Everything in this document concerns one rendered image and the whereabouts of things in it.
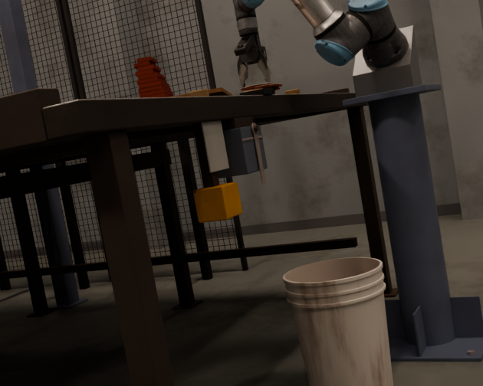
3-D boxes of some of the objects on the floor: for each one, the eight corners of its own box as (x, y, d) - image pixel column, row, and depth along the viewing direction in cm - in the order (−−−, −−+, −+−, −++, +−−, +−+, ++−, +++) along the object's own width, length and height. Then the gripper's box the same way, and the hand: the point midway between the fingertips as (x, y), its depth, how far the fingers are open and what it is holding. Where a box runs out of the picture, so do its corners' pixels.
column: (494, 322, 235) (459, 80, 228) (481, 361, 202) (439, 80, 195) (390, 324, 253) (355, 100, 246) (363, 361, 219) (320, 103, 212)
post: (88, 300, 401) (9, -99, 382) (70, 308, 385) (-13, -107, 367) (67, 301, 408) (-12, -90, 389) (48, 309, 393) (-35, -97, 374)
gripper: (273, 27, 244) (282, 83, 246) (235, 37, 251) (244, 90, 253) (264, 25, 237) (274, 82, 238) (225, 35, 244) (234, 90, 245)
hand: (255, 84), depth 243 cm, fingers open, 10 cm apart
